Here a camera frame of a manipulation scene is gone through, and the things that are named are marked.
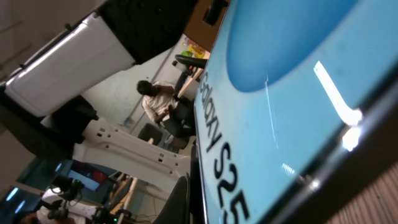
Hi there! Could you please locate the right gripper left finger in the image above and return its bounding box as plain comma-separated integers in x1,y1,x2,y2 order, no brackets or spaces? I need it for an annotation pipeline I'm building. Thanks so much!
153,174,190,224

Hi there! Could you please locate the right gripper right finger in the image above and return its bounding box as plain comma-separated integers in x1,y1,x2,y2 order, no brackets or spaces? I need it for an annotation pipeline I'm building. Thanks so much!
267,72,397,223

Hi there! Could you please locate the blue Galaxy smartphone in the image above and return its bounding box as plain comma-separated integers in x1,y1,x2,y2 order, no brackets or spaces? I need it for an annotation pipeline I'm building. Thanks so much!
195,0,397,223

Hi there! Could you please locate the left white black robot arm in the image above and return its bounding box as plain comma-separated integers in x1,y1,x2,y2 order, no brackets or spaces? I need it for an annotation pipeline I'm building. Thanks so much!
1,0,196,193

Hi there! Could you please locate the seated person in background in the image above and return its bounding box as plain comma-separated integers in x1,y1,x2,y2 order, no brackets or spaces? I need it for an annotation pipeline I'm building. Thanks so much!
136,80,196,139

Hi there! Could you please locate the background camera rig equipment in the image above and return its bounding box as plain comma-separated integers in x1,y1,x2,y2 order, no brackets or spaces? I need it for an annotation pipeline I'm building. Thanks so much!
18,174,134,224

